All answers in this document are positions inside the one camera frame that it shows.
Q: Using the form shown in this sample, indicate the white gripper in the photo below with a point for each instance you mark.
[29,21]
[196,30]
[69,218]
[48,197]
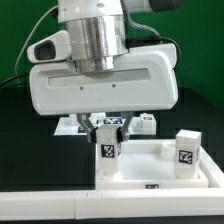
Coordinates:
[142,79]

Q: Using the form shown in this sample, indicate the white square tabletop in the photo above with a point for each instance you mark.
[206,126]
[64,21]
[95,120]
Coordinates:
[148,164]

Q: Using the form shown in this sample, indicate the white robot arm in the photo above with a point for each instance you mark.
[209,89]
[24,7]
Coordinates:
[104,62]

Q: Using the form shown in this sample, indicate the white marker base sheet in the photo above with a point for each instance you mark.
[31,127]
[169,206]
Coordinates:
[69,126]

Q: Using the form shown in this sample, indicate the white L-shaped obstacle fence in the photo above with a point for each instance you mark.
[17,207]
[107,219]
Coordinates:
[77,205]

